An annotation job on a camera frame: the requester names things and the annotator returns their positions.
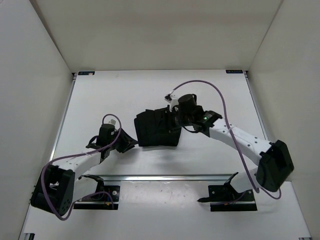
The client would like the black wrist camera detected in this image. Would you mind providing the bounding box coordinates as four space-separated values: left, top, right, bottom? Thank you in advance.
96 119 117 148
164 93 204 116

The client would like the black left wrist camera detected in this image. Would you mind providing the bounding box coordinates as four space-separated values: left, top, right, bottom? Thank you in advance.
96 119 117 148

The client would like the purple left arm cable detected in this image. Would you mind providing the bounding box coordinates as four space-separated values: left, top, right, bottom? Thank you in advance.
41 113 122 221

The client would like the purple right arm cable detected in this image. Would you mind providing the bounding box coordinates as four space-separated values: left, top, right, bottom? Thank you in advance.
163 79 282 201

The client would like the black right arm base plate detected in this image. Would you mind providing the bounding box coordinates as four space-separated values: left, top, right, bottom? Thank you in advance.
197 172 258 212

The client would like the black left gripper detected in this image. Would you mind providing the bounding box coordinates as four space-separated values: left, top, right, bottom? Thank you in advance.
108 127 139 154

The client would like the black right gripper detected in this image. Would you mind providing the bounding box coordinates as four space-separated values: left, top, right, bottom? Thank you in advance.
154 109 193 136

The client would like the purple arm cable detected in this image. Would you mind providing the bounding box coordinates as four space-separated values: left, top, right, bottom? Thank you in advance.
41 113 122 221
163 79 282 201

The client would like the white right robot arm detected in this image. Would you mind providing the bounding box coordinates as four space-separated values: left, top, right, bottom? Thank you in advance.
164 106 294 200

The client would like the black pleated skirt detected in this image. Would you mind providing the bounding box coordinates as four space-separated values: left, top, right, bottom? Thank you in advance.
134 107 181 147

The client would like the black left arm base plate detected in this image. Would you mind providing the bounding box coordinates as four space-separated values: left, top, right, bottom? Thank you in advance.
73 174 121 211

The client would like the blue label sticker right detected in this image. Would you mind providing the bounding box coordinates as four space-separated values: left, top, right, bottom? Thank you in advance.
225 69 243 74

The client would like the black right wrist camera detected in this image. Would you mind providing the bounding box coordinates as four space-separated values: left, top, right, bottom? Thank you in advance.
164 93 204 116

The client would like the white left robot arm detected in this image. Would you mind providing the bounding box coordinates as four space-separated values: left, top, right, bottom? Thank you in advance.
30 125 138 221

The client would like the blue label sticker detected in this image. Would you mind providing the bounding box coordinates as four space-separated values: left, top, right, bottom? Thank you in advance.
225 69 243 74
77 71 95 76

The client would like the blue label sticker left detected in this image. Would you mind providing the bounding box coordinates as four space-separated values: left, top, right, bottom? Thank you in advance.
77 71 95 76

